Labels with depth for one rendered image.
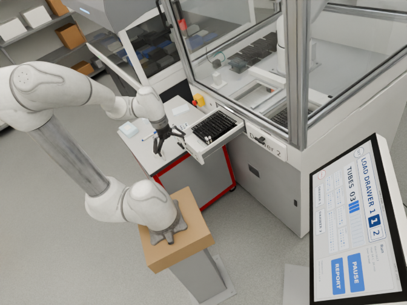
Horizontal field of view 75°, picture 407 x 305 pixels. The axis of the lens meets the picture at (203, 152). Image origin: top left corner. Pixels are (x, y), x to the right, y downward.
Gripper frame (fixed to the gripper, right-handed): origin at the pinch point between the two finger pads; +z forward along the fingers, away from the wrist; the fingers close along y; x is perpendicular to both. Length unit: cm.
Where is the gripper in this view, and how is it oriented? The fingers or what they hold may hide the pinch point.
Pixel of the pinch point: (174, 151)
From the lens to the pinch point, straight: 150.0
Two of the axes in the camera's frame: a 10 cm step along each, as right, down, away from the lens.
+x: -5.5, -4.9, 6.8
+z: 2.5, 6.8, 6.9
